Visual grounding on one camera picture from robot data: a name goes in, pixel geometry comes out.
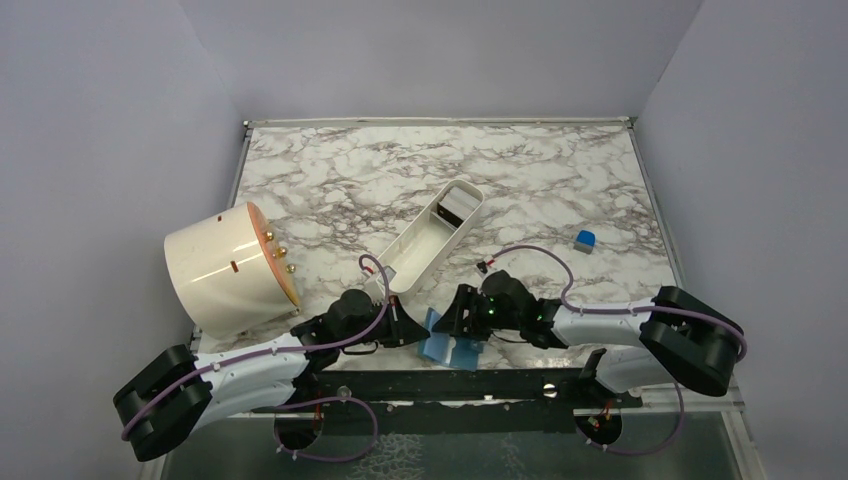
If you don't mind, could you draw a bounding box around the small blue grey block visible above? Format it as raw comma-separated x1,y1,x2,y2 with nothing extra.
573,230,596,254

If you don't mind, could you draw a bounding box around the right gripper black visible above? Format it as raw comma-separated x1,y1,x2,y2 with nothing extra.
433,282,522,341

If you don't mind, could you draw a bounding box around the purple cable loop below rail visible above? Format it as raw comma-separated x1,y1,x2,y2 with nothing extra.
272,397,380,464

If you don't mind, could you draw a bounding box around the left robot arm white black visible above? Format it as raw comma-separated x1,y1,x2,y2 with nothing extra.
113,289,430,462

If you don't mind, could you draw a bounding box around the white oblong plastic tray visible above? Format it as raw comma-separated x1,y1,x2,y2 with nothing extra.
378,179,485,297

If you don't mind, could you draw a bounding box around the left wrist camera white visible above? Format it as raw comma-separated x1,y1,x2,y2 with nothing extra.
375,266,396,299

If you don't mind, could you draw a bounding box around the white cards stack in tray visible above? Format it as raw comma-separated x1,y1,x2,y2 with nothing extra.
439,185,481,220

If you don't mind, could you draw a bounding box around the cream cylindrical container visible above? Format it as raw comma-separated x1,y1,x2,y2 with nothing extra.
164,202,301,340

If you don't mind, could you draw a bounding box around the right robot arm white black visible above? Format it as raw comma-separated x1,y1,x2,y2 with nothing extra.
432,271,747,407

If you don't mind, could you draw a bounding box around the black credit card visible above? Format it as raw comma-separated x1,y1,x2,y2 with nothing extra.
432,204,464,230

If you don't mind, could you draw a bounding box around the black front mounting rail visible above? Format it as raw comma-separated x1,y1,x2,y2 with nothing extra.
274,368,642,439

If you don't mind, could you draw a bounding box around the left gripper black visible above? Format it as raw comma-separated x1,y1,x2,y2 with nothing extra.
338,296,430,349

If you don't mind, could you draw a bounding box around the blue leather card holder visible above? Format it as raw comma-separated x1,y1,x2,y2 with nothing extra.
418,308,485,371

